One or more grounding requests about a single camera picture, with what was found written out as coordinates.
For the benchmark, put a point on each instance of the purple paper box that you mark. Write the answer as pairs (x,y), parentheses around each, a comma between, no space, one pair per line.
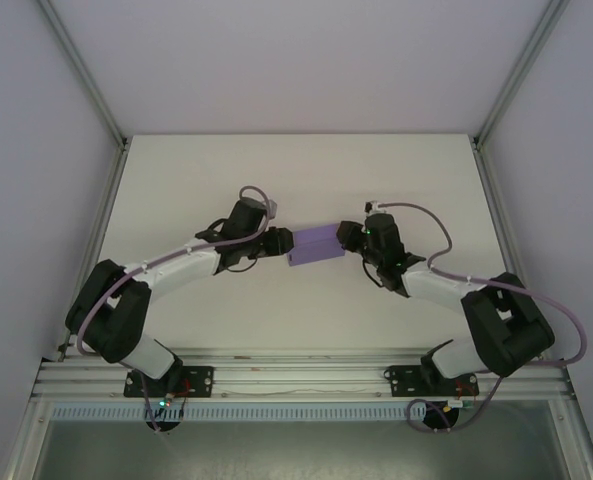
(316,247)

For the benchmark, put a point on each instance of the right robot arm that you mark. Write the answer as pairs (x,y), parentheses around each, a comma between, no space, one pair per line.
(506,325)

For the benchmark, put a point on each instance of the aluminium base beam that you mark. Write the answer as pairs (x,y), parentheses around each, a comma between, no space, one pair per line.
(301,372)

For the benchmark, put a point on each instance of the grey metal sheet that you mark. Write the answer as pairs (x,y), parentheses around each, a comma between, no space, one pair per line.
(301,450)

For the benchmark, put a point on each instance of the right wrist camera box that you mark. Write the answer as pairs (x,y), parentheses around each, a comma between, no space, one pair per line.
(372,206)

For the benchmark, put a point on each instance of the aluminium table side rail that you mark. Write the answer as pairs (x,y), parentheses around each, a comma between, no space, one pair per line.
(487,165)
(93,250)

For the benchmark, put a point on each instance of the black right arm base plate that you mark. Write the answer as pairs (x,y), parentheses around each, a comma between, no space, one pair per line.
(401,382)

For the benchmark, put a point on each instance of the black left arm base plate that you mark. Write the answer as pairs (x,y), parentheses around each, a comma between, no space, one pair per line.
(201,380)

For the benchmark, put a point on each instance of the aluminium frame post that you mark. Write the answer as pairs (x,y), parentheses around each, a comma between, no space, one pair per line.
(90,80)
(517,75)

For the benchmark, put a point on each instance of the aluminium frame leg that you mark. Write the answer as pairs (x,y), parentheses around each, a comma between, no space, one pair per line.
(28,435)
(573,435)

